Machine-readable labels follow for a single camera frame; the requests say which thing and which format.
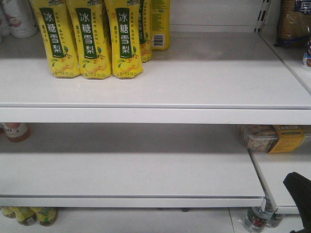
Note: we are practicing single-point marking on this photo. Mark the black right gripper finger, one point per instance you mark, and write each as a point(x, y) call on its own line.
point(299, 188)

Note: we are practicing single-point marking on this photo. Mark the clear bottle red label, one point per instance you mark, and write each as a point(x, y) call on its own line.
point(256, 219)

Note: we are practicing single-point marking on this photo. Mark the yellow label snack box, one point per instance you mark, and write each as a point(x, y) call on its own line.
point(274, 138)

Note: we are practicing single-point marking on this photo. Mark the brown cracker package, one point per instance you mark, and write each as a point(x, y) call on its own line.
point(294, 23)

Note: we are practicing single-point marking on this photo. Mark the yellow pear drink bottle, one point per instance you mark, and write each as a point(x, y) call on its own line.
point(92, 38)
point(160, 27)
point(144, 26)
point(58, 37)
point(123, 23)

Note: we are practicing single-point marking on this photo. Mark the yellow label iced tea bottle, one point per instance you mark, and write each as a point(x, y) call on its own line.
point(7, 212)
point(46, 216)
point(24, 215)

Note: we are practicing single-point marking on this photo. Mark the orange juice bottle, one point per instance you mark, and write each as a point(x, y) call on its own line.
point(15, 131)

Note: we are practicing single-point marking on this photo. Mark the white peach drink bottle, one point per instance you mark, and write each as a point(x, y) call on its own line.
point(20, 18)

